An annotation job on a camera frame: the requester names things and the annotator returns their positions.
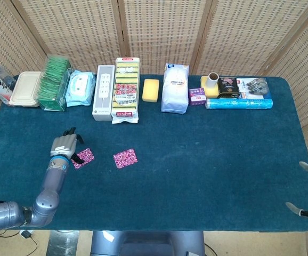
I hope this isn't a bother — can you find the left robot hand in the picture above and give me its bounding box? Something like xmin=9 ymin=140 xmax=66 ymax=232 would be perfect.
xmin=50 ymin=127 xmax=85 ymax=165

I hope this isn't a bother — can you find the pink patterned packet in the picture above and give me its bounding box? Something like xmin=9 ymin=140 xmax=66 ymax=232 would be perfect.
xmin=72 ymin=148 xmax=95 ymax=170
xmin=113 ymin=149 xmax=139 ymax=170

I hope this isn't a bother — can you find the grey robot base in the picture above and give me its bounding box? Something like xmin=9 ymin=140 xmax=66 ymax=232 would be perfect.
xmin=90 ymin=230 xmax=206 ymax=256

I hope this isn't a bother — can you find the light blue wet wipes pack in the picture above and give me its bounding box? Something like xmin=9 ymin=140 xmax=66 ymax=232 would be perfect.
xmin=64 ymin=69 xmax=96 ymax=108

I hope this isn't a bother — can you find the green tea bag box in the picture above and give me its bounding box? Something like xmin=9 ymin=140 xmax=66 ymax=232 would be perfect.
xmin=36 ymin=54 xmax=74 ymax=112

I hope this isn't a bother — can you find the white power strip box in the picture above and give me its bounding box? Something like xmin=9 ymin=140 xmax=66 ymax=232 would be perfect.
xmin=92 ymin=65 xmax=116 ymax=122

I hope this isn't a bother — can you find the beige lunch box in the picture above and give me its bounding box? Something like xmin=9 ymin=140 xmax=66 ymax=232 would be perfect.
xmin=9 ymin=71 xmax=42 ymax=108

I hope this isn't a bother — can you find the yellow sponge multipack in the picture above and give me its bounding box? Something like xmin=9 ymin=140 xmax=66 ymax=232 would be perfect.
xmin=111 ymin=57 xmax=141 ymax=125

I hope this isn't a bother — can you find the metal floor plate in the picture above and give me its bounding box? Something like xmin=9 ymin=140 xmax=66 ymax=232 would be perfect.
xmin=47 ymin=230 xmax=80 ymax=256

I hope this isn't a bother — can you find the yellow sponge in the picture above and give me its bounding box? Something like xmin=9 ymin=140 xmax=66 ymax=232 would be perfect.
xmin=200 ymin=76 xmax=220 ymax=99
xmin=142 ymin=78 xmax=160 ymax=102

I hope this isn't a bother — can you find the blue cling film roll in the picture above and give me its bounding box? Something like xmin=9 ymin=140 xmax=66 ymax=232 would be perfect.
xmin=205 ymin=98 xmax=274 ymax=110

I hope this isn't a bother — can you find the teal table mat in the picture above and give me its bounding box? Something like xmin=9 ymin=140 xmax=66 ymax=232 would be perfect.
xmin=0 ymin=74 xmax=308 ymax=232

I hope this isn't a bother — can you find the white paper bag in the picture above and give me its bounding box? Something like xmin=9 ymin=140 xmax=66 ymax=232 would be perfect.
xmin=161 ymin=63 xmax=190 ymax=115

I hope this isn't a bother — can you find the dark metal tin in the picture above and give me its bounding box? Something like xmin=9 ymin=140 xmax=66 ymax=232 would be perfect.
xmin=217 ymin=77 xmax=241 ymax=100

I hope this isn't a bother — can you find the small purple box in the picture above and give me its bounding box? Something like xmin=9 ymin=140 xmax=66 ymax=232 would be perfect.
xmin=188 ymin=87 xmax=207 ymax=106

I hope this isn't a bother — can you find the wicker folding screen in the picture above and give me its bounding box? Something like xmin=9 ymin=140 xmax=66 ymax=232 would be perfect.
xmin=0 ymin=0 xmax=308 ymax=163

